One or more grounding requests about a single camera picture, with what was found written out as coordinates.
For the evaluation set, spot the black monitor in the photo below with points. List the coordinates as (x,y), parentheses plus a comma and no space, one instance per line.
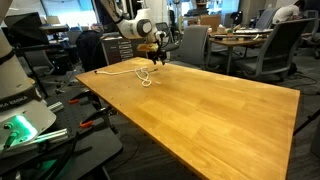
(23,26)

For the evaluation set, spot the large grey office chair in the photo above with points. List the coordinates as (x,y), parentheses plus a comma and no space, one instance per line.
(276,43)

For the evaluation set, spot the short silver aluminium extrusion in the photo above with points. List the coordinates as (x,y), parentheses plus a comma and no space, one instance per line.
(56,106)

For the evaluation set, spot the grey fabric office chair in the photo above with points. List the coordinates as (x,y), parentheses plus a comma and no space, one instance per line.
(193,43)

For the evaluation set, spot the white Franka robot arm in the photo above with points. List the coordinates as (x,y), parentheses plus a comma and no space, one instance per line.
(13,76)

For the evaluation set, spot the person in white shirt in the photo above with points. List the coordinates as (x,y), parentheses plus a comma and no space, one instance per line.
(286,11)

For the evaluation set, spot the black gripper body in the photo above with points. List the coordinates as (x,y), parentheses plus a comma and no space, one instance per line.
(159,55)

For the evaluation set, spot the cardboard box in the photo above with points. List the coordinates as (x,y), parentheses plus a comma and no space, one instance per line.
(210,21)

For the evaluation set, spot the grey drawer cabinet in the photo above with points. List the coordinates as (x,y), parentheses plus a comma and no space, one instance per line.
(118,50)

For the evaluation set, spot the long silver aluminium extrusion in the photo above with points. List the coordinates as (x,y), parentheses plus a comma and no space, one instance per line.
(53,135)

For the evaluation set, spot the black mesh office chair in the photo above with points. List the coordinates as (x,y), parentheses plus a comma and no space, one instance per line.
(170,46)

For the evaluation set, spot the wooden office desk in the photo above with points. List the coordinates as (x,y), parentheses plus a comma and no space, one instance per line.
(233,42)

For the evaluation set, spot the black stand leg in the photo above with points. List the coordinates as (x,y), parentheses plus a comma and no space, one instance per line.
(306,121)

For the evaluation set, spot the black bag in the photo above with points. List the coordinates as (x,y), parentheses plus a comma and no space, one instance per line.
(88,50)

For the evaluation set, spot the white machine with green light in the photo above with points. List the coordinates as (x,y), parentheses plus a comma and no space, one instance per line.
(100,146)

